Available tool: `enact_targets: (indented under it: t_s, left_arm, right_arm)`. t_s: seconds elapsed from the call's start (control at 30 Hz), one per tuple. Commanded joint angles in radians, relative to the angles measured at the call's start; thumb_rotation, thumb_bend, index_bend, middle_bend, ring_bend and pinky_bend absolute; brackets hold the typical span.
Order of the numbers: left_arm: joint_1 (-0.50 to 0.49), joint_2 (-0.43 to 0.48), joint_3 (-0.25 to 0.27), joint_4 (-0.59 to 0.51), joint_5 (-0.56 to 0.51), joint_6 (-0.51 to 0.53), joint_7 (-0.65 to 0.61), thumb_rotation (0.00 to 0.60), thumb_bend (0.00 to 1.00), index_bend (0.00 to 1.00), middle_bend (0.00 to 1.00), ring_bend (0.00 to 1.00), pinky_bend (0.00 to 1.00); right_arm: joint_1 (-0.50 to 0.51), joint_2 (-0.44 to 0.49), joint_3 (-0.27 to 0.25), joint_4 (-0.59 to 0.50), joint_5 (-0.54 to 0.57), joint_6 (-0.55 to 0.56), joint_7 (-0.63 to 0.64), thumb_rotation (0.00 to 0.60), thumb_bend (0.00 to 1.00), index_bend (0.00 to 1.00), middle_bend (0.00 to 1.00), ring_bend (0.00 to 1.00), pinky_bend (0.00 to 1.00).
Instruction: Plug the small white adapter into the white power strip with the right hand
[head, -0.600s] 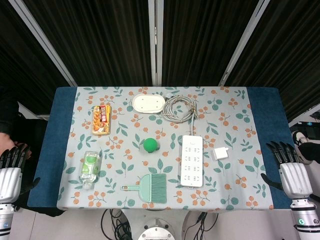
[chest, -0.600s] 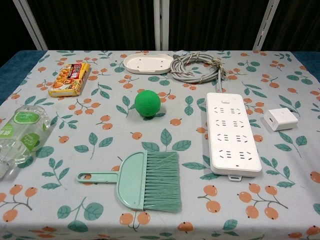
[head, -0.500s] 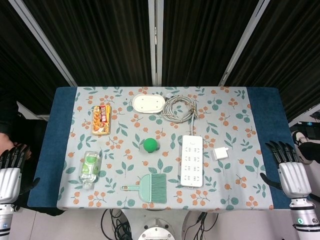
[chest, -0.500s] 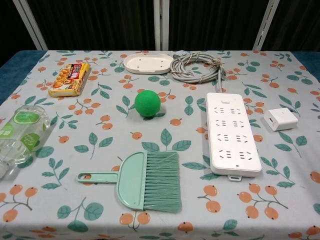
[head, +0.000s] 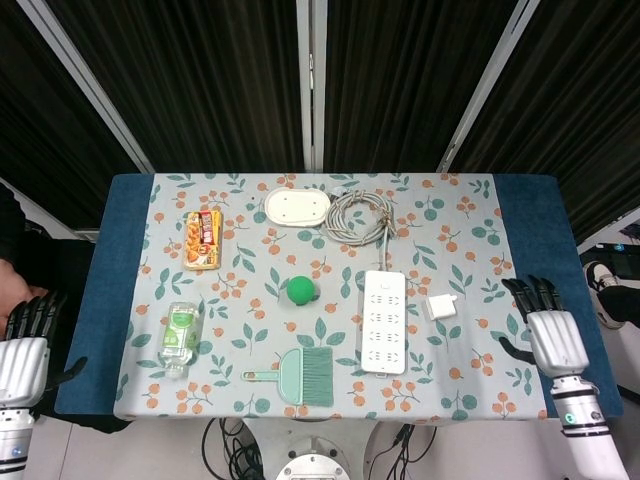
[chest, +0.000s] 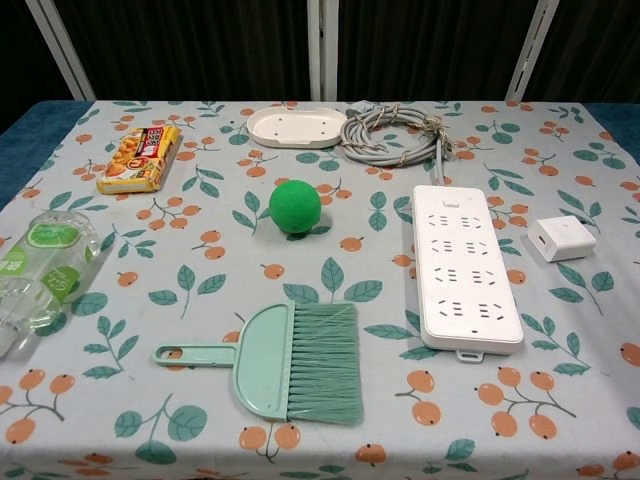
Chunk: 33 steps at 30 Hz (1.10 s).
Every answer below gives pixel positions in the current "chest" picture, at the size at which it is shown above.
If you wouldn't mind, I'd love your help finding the green ball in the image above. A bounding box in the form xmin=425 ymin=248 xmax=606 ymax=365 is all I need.
xmin=268 ymin=179 xmax=322 ymax=236

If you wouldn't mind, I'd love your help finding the white oval tray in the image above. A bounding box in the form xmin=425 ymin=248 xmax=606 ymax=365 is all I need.
xmin=246 ymin=106 xmax=348 ymax=150

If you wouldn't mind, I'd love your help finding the white metal frame post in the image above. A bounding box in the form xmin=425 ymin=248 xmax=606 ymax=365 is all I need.
xmin=305 ymin=0 xmax=342 ymax=101
xmin=504 ymin=0 xmax=559 ymax=102
xmin=29 ymin=0 xmax=96 ymax=101

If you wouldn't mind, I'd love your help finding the black curtain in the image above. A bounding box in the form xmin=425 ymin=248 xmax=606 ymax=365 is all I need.
xmin=0 ymin=0 xmax=640 ymax=104

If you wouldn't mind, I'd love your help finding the yellow snack box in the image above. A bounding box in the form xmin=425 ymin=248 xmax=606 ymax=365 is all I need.
xmin=96 ymin=124 xmax=183 ymax=196

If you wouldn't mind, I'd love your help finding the white power adapter cube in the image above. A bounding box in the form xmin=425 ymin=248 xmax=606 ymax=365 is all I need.
xmin=528 ymin=215 xmax=600 ymax=264

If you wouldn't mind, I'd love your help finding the grey cable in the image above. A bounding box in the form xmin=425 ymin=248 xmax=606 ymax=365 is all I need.
xmin=339 ymin=99 xmax=457 ymax=189

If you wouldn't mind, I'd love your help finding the clear bottle green label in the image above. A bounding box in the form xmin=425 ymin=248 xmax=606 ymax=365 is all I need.
xmin=0 ymin=209 xmax=102 ymax=359

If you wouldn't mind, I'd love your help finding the floral print tablecloth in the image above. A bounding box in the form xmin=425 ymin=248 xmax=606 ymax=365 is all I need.
xmin=0 ymin=99 xmax=640 ymax=480

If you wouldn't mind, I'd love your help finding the white power strip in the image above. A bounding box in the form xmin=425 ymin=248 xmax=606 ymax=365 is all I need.
xmin=412 ymin=183 xmax=526 ymax=362

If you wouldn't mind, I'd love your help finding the green hand brush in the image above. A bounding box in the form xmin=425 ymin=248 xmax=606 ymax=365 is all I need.
xmin=152 ymin=300 xmax=365 ymax=427

